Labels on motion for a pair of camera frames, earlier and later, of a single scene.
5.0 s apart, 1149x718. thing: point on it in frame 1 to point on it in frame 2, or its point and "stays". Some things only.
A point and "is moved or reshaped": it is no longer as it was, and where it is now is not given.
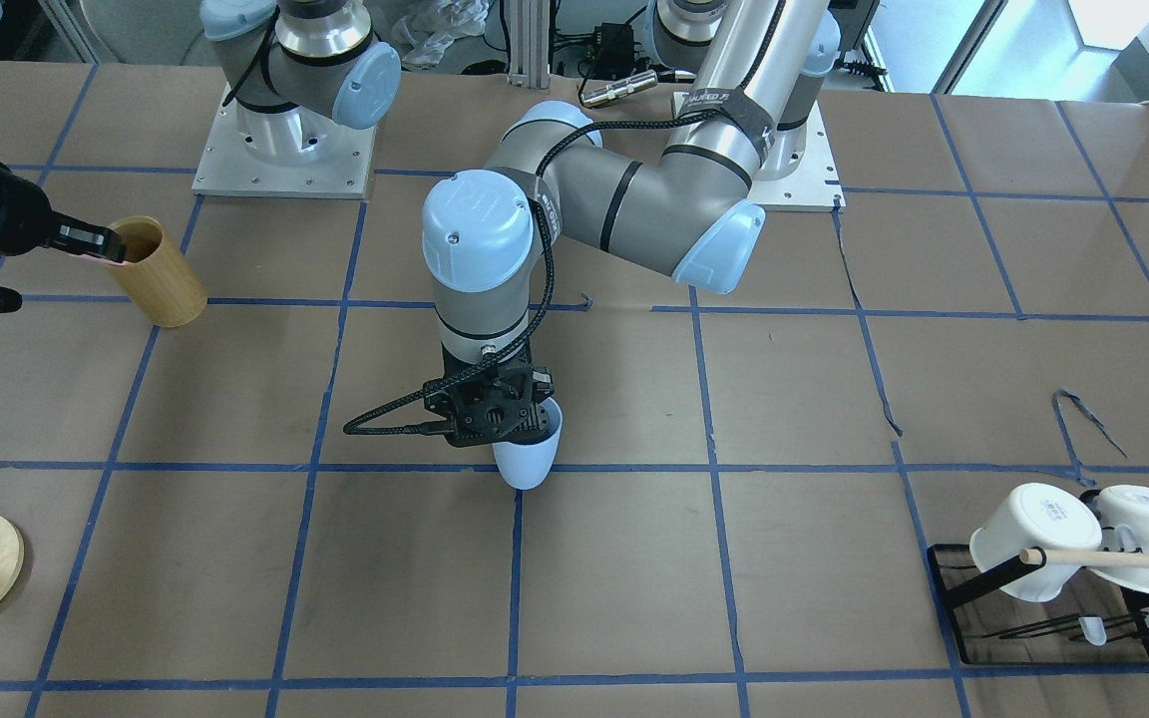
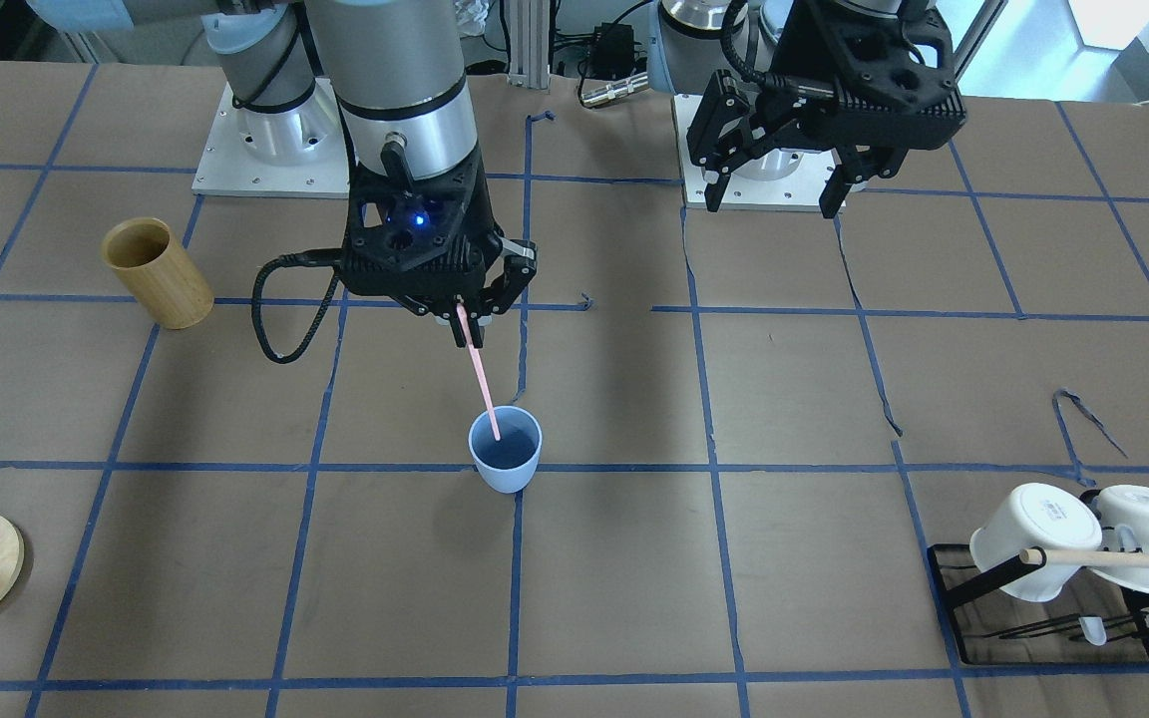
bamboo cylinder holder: [155, 278] stays
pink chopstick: [104, 260] is moved or reshaped
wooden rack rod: [1037, 556] stays
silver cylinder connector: [618, 88] stays
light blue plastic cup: [524, 466] is moved or reshaped
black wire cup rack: [1095, 619] stays
